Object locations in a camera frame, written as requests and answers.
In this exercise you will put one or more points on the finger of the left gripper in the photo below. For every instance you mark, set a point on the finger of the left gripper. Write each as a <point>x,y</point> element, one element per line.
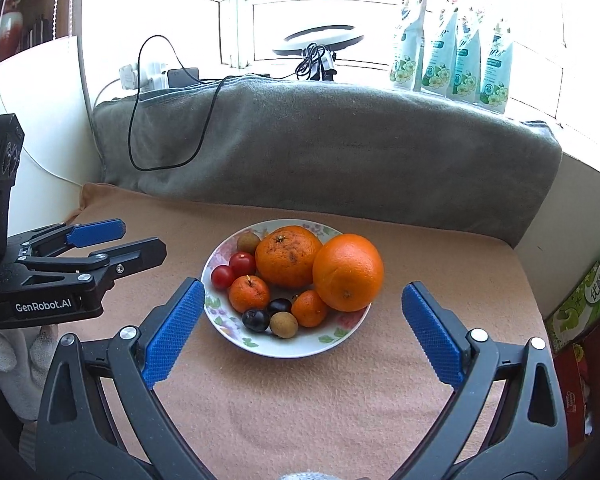
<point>127,259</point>
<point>95,233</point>

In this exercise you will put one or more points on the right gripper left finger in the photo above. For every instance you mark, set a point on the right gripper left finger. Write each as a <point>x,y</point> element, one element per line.
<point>77,437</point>

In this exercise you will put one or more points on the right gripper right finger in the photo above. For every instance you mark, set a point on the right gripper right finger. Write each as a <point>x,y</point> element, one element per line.
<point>527,438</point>

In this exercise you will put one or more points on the red cherry tomato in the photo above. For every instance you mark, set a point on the red cherry tomato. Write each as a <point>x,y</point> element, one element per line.
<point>222,277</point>
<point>242,263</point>

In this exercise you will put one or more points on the brown longan fruit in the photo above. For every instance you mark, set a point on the brown longan fruit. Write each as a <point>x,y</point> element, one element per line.
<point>284,325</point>
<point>248,242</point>

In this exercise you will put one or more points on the small round mandarin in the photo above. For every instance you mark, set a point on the small round mandarin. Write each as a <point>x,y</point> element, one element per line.
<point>248,292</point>

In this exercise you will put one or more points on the dark plum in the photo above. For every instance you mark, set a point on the dark plum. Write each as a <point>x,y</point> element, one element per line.
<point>256,320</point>
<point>278,305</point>

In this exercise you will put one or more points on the rough large orange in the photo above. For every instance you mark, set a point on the rough large orange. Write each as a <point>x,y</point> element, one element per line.
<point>285,257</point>

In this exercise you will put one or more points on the small mandarin with stem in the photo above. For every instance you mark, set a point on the small mandarin with stem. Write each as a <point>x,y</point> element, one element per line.
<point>309,310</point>

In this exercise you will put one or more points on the smooth large orange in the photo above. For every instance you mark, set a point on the smooth large orange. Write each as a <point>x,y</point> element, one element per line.
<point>348,273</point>

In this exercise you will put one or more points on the left gloved hand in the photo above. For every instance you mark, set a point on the left gloved hand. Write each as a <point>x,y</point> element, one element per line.
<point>25,358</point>

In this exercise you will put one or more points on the red cardboard box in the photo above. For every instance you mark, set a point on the red cardboard box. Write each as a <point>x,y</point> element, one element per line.
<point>578,370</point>

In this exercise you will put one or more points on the green cardboard box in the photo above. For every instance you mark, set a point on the green cardboard box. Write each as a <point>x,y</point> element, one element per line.
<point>577,313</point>

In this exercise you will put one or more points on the pink table blanket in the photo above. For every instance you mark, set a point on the pink table blanket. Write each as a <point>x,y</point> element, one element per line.
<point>356,411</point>

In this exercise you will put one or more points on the white power strip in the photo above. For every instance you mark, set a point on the white power strip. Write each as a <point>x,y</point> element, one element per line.
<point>148,78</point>

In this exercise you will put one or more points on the black power adapter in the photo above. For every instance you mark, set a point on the black power adapter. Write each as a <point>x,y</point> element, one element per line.
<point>182,77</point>

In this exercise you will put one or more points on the floral ceramic plate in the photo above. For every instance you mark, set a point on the floral ceramic plate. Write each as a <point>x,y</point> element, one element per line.
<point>337,327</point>

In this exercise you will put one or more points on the grey folded blanket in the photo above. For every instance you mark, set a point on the grey folded blanket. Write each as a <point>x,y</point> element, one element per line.
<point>319,146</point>

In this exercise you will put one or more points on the teal refill pouch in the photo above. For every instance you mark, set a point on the teal refill pouch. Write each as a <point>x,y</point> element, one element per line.
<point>439,50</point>
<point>496,65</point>
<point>465,81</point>
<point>408,44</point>

